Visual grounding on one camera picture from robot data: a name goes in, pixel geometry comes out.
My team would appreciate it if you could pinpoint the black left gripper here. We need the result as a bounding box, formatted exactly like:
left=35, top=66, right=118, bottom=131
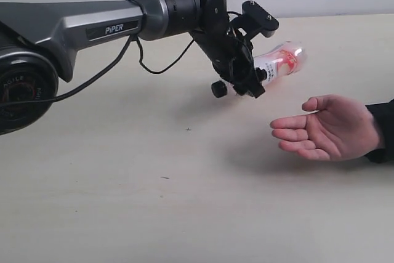
left=192, top=19, right=267, bottom=99

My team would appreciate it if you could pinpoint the pink red label bottle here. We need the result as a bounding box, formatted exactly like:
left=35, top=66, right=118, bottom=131
left=211, top=40, right=308, bottom=99

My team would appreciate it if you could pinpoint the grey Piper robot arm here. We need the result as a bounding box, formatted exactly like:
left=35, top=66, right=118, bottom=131
left=1, top=0, right=266, bottom=134

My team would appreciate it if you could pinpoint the person's open bare hand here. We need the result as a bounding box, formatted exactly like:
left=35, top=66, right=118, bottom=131
left=270, top=95, right=385, bottom=161

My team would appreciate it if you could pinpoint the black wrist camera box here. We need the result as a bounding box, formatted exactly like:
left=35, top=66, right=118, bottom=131
left=230, top=1, right=279, bottom=41

